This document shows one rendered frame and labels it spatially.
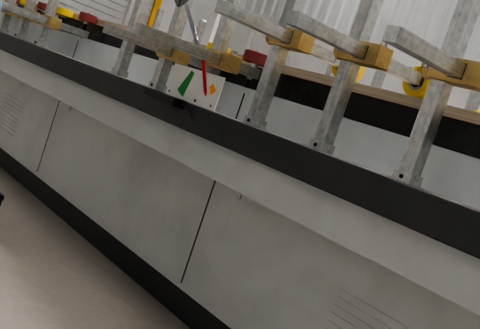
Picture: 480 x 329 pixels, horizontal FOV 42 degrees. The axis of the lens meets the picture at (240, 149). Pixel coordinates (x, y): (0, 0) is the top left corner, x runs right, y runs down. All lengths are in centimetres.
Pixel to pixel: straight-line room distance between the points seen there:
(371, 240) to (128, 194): 129
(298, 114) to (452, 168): 53
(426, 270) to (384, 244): 11
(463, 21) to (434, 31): 851
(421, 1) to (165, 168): 815
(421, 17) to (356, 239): 872
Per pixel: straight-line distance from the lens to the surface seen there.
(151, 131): 205
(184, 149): 189
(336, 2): 1097
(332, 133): 149
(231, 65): 180
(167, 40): 171
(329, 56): 174
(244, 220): 193
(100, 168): 267
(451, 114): 156
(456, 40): 136
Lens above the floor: 75
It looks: 4 degrees down
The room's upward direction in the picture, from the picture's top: 19 degrees clockwise
